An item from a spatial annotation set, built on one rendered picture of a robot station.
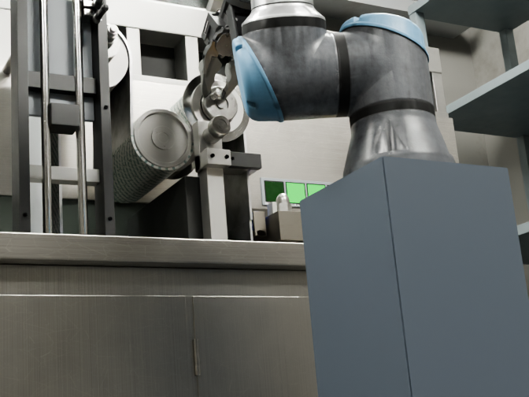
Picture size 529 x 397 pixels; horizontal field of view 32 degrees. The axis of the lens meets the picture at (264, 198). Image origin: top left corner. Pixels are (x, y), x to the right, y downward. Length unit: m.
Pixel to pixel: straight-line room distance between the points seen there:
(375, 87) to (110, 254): 0.46
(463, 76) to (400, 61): 3.24
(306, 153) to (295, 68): 1.14
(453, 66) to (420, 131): 3.26
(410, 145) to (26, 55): 0.73
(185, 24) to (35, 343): 1.18
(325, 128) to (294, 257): 0.93
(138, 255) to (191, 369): 0.19
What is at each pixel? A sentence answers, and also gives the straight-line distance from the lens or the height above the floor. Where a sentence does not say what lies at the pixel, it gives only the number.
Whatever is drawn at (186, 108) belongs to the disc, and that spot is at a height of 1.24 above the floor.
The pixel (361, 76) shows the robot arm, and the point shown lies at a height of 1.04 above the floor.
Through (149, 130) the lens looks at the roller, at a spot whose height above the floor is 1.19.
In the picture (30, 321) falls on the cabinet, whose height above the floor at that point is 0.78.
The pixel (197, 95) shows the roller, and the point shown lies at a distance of 1.87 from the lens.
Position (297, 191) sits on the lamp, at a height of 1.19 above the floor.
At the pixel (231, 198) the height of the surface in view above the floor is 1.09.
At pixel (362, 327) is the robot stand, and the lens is 1.14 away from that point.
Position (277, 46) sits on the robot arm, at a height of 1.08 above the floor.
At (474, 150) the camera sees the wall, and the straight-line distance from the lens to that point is 4.37.
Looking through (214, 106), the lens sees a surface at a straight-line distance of 1.86.
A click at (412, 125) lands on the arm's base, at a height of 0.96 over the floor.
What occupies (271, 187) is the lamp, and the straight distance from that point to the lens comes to 2.27.
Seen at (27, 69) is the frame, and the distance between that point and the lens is 1.63.
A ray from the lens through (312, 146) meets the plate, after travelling 2.37.
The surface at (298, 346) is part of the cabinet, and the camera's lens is 1.53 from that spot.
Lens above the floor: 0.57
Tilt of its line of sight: 15 degrees up
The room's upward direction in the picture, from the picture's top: 5 degrees counter-clockwise
